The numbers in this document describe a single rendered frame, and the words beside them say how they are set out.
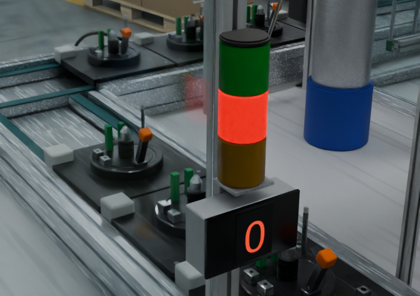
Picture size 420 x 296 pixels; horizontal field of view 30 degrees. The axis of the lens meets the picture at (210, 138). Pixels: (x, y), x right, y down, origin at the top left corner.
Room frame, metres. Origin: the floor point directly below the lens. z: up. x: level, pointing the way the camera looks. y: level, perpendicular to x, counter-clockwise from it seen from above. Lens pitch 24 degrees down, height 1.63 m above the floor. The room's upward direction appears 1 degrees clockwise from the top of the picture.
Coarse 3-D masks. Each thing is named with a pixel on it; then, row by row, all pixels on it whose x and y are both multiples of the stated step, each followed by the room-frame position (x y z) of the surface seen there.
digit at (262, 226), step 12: (240, 216) 0.70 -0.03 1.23; (252, 216) 0.71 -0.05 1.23; (264, 216) 0.72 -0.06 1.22; (240, 228) 0.70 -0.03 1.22; (252, 228) 0.71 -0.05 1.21; (264, 228) 0.72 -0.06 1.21; (240, 240) 0.70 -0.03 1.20; (252, 240) 0.71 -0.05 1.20; (264, 240) 0.72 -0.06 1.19; (240, 252) 0.70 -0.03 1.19; (252, 252) 0.71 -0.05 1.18; (264, 252) 0.72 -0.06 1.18
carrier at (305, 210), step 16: (304, 208) 1.01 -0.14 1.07; (304, 224) 1.01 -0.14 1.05; (304, 240) 1.01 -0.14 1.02; (272, 256) 1.00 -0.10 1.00; (288, 256) 0.94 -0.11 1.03; (304, 256) 1.01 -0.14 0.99; (240, 272) 0.96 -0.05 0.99; (256, 272) 0.94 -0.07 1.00; (272, 272) 0.96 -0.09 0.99; (288, 272) 0.94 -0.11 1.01; (304, 272) 0.96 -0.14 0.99; (336, 272) 1.00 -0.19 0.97; (352, 272) 1.00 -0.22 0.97; (240, 288) 0.94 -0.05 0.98; (256, 288) 0.93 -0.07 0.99; (272, 288) 0.91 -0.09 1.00; (288, 288) 0.92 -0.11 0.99; (304, 288) 0.91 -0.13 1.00; (320, 288) 0.93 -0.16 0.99; (336, 288) 0.95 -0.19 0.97; (352, 288) 0.96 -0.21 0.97; (368, 288) 0.96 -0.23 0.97
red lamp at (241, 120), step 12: (228, 96) 0.72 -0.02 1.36; (252, 96) 0.71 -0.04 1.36; (264, 96) 0.72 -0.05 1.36; (228, 108) 0.71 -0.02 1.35; (240, 108) 0.71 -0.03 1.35; (252, 108) 0.71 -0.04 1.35; (264, 108) 0.72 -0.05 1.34; (228, 120) 0.71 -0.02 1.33; (240, 120) 0.71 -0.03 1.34; (252, 120) 0.71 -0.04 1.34; (264, 120) 0.72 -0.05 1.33; (228, 132) 0.71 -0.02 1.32; (240, 132) 0.71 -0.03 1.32; (252, 132) 0.71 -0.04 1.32; (264, 132) 0.72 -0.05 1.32
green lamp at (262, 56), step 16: (224, 48) 0.72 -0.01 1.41; (240, 48) 0.71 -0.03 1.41; (256, 48) 0.71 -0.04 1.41; (224, 64) 0.72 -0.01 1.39; (240, 64) 0.71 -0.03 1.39; (256, 64) 0.71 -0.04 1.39; (224, 80) 0.72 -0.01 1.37; (240, 80) 0.71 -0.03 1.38; (256, 80) 0.71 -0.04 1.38; (240, 96) 0.71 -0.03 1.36
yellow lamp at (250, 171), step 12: (228, 144) 0.71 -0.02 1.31; (240, 144) 0.71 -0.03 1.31; (252, 144) 0.71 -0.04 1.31; (264, 144) 0.72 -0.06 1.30; (228, 156) 0.71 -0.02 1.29; (240, 156) 0.71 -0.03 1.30; (252, 156) 0.71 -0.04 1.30; (264, 156) 0.73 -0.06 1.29; (228, 168) 0.71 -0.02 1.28; (240, 168) 0.71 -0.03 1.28; (252, 168) 0.71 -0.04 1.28; (264, 168) 0.73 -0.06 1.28; (228, 180) 0.71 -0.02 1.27; (240, 180) 0.71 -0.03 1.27; (252, 180) 0.71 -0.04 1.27
